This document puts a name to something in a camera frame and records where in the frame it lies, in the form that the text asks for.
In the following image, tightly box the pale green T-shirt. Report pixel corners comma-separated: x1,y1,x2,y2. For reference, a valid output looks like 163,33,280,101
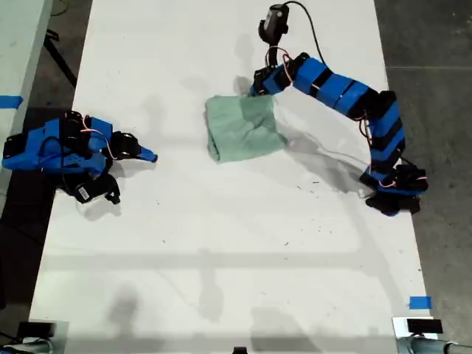
204,94,289,164

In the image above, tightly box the black table leg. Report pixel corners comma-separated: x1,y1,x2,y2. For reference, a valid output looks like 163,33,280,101
42,29,79,86

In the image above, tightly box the blue tape strip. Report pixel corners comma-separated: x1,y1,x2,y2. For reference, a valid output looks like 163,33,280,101
409,295,433,310
0,94,24,110

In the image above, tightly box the pale grey side table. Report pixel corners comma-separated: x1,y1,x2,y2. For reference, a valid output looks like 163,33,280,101
0,0,53,218

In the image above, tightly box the pale metal plate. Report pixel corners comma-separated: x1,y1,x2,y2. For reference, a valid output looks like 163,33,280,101
392,316,449,342
27,319,70,354

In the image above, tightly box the small black box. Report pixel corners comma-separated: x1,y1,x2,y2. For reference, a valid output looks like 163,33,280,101
406,319,443,335
17,321,57,339

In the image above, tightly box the black camera stalk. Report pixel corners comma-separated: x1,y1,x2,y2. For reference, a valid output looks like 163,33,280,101
267,42,280,69

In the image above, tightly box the black grey camera box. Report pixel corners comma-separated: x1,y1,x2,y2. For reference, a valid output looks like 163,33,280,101
257,4,291,44

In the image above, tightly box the black camera box white label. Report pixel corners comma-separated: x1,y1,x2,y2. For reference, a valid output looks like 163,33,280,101
74,176,122,206

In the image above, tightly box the black camera cable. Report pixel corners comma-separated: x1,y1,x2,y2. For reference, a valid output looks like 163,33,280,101
283,0,327,67

